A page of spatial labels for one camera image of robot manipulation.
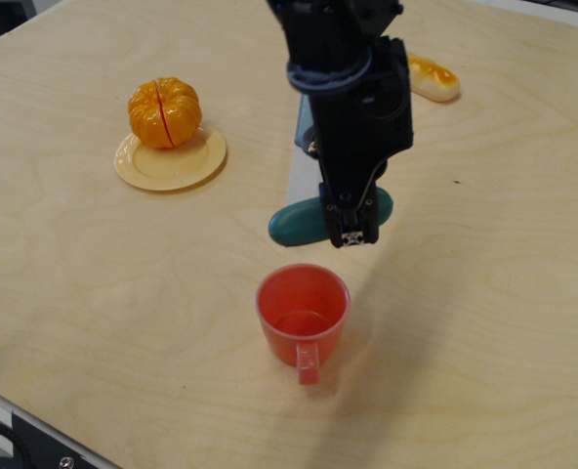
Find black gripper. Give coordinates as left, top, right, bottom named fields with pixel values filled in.
left=299, top=36, right=413, bottom=248

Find green toy cucumber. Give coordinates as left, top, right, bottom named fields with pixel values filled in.
left=268, top=188, right=393, bottom=247

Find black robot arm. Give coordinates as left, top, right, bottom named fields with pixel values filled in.
left=268, top=1, right=413, bottom=247

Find red plastic cup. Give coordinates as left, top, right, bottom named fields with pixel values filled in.
left=255, top=264, right=351, bottom=385

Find toy bread loaf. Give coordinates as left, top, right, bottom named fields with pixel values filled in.
left=407, top=54, right=461, bottom=103

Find yellow plastic plate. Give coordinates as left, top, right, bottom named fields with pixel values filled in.
left=113, top=127, right=227, bottom=192

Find orange toy tangerine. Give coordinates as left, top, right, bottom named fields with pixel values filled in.
left=128, top=77, right=202, bottom=149

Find toy knife blue handle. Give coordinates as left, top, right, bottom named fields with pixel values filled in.
left=286, top=95, right=323, bottom=205

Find black corner bracket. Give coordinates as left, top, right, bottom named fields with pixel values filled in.
left=11, top=411, right=118, bottom=468

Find black cable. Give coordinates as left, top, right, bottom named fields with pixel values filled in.
left=0, top=417, right=31, bottom=469

